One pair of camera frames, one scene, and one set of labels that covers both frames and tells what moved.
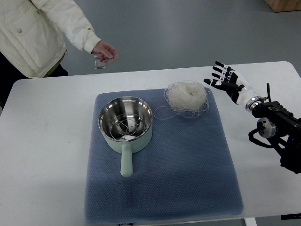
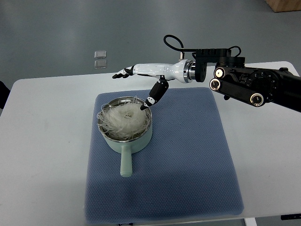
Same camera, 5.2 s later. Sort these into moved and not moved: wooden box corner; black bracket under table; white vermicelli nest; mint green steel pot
Moved: white vermicelli nest
Not moved: mint green steel pot; wooden box corner; black bracket under table
